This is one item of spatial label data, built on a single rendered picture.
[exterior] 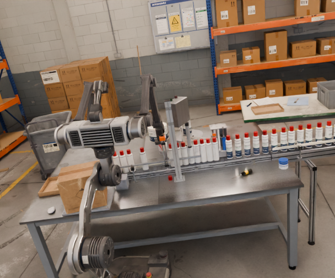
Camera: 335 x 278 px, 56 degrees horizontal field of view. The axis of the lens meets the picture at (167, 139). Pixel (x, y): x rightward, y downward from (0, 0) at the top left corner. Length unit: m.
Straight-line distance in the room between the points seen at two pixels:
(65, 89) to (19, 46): 2.35
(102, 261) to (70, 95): 4.51
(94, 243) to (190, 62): 5.49
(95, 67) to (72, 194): 3.73
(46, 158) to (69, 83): 1.67
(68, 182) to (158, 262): 0.97
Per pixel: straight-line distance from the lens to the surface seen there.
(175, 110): 2.34
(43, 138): 4.83
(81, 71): 5.93
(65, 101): 6.17
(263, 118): 3.77
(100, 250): 1.91
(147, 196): 2.46
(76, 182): 2.36
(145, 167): 2.70
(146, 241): 3.02
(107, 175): 2.16
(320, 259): 3.12
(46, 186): 3.04
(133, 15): 7.02
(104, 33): 7.24
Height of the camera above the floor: 2.14
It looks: 23 degrees down
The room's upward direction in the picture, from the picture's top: 9 degrees counter-clockwise
